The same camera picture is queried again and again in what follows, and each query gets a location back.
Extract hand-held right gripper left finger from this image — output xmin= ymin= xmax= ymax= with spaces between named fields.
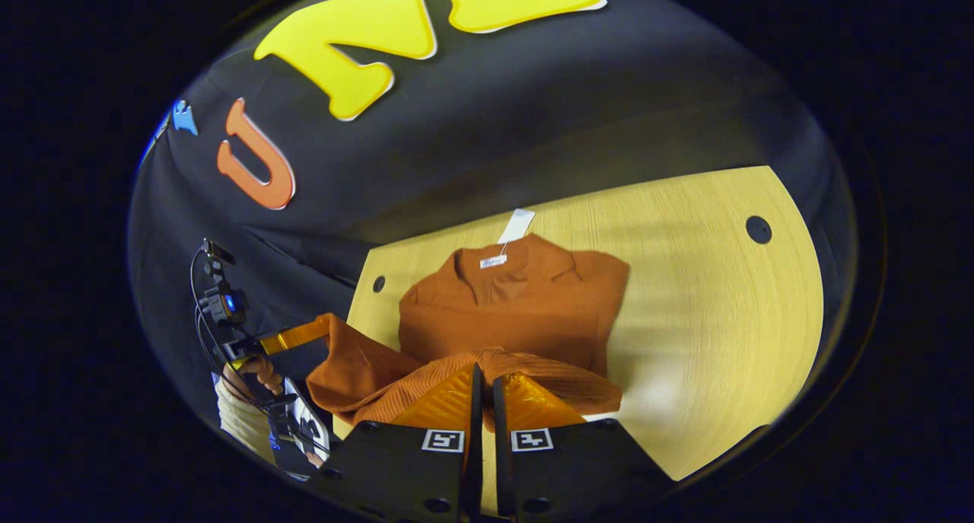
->
xmin=316 ymin=363 xmax=485 ymax=523

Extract white paper hang tag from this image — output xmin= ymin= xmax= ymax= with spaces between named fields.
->
xmin=498 ymin=208 xmax=536 ymax=244

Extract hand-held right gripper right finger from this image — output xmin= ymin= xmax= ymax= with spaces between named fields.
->
xmin=492 ymin=371 xmax=680 ymax=523

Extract rust orange corduroy shirt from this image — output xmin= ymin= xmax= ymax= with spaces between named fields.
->
xmin=306 ymin=234 xmax=632 ymax=430

